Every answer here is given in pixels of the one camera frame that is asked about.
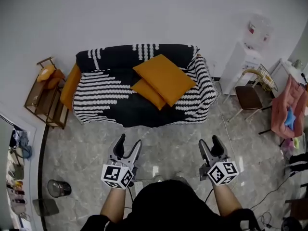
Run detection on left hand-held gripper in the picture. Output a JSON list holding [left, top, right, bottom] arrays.
[[101, 133, 142, 190]]

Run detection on person's left forearm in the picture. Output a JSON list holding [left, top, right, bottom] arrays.
[[100, 188, 127, 225]]

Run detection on beige handbag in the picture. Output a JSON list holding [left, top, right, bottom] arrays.
[[9, 148, 25, 168]]

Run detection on colourful plastic bags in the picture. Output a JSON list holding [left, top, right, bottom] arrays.
[[280, 136, 304, 154]]

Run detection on pink blanket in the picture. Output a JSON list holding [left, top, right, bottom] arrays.
[[271, 75, 308, 139]]

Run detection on white power strip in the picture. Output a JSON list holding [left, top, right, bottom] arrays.
[[133, 180, 145, 196]]

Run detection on clear water dispenser bottle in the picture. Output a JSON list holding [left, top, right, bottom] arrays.
[[243, 13, 275, 51]]

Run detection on grey-blue clothes bundle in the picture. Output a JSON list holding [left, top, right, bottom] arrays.
[[12, 128, 32, 159]]

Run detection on blue cloth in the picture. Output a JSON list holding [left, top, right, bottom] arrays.
[[283, 106, 296, 131]]

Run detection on black metal frame chair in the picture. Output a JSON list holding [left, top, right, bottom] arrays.
[[258, 97, 289, 146]]

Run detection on black floor cable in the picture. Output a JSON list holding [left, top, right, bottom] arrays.
[[250, 181, 296, 210]]

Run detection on orange sofa with striped cover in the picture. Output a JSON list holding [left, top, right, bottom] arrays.
[[59, 43, 219, 128]]

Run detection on black mesh waste bin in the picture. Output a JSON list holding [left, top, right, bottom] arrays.
[[47, 179, 72, 198]]

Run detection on brown plush toy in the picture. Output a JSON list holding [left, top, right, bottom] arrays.
[[47, 69, 66, 90]]

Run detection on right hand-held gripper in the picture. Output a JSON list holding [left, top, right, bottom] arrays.
[[199, 135, 240, 186]]

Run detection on person's black clothing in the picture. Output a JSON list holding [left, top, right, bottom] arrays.
[[80, 179, 262, 231]]

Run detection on yellow wire side table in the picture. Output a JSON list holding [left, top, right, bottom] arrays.
[[255, 64, 279, 93]]

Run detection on wooden shelf trolley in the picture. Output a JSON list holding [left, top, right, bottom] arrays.
[[24, 56, 70, 129]]

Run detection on white water dispenser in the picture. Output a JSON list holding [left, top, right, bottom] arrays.
[[219, 41, 263, 96]]

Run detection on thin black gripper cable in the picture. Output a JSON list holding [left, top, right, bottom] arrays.
[[126, 186, 135, 210], [204, 188, 215, 203]]

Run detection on person's right shoe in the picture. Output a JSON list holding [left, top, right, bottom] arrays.
[[175, 171, 190, 185]]

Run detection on olive green bag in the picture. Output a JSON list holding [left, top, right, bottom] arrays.
[[9, 165, 25, 180]]

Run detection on yellow plush toy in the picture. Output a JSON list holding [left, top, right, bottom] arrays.
[[37, 64, 57, 83]]

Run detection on orange cushion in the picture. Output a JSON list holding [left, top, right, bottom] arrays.
[[132, 53, 197, 107], [129, 78, 167, 111]]

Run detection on cream handbag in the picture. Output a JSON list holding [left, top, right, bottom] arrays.
[[11, 202, 27, 222]]

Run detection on person's right forearm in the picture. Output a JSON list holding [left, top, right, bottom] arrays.
[[213, 183, 243, 218]]

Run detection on brown seat wooden chair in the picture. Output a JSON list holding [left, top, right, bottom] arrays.
[[222, 67, 264, 122]]

